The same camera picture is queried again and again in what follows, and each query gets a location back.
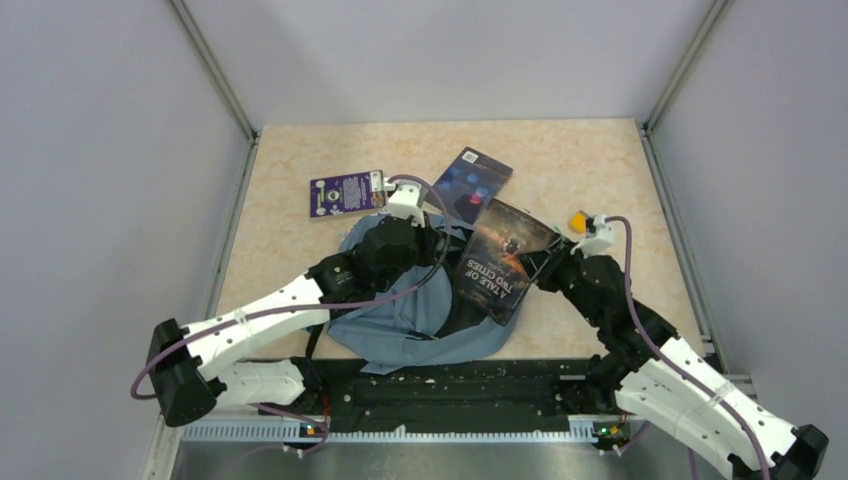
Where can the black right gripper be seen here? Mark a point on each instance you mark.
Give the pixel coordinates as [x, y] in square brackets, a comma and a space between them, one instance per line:
[543, 263]

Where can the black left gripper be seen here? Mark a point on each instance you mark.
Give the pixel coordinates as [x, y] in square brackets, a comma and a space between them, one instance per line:
[429, 238]

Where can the blue grey backpack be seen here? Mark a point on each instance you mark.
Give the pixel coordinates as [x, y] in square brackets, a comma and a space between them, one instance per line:
[432, 326]

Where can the purple cover book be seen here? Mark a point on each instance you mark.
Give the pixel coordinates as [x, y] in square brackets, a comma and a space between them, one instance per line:
[345, 194]

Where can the dark blue paperback book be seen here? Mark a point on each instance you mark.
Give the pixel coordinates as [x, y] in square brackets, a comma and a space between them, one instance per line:
[467, 186]

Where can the brown cover book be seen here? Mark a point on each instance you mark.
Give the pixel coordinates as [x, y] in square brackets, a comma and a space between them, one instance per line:
[490, 273]

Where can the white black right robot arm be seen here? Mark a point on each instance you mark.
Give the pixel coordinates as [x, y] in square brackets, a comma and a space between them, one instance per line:
[649, 370]

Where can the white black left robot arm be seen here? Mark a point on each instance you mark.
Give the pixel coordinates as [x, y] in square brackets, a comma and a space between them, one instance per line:
[198, 367]

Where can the yellow grey eraser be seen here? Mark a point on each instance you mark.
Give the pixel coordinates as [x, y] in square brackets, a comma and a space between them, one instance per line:
[579, 222]

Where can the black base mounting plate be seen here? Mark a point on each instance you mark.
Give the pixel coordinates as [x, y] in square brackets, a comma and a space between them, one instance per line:
[484, 396]

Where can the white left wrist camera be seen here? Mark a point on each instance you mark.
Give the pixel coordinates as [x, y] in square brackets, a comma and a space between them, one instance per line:
[404, 203]

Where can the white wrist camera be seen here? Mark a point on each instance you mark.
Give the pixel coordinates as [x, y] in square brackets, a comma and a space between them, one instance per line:
[404, 203]
[598, 239]

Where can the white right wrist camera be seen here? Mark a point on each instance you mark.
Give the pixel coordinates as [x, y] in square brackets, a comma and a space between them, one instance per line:
[598, 239]

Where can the metal frame rail right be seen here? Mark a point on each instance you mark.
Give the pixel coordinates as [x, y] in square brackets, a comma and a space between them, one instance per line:
[726, 146]

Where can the metal frame rail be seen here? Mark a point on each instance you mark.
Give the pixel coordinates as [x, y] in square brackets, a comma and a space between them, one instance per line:
[726, 146]
[214, 130]

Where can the aluminium front rail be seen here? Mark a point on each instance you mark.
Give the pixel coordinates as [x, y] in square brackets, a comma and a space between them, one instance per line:
[255, 426]

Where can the metal frame rail left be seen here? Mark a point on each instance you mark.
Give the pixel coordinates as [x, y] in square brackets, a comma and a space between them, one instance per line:
[214, 130]

